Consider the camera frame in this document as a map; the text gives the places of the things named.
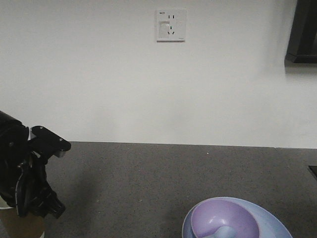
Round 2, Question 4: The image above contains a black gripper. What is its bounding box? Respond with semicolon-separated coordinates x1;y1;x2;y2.
0;126;71;219

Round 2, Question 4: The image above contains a brown paper cup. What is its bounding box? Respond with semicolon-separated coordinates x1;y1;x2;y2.
0;198;45;238

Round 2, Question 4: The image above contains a purple bowl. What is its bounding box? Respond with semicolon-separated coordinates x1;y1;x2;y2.
191;198;260;238

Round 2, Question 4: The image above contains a light blue spoon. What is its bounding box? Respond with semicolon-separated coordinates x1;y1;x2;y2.
212;226;237;238

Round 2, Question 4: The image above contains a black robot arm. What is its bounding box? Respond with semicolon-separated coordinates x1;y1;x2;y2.
0;112;71;218

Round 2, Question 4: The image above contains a light blue plate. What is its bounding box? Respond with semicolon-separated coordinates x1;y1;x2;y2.
182;197;291;238

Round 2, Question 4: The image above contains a black range hood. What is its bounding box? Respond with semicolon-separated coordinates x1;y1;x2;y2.
285;0;317;64

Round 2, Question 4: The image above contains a white wall socket right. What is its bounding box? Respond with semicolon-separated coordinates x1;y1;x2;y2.
155;8;187;42

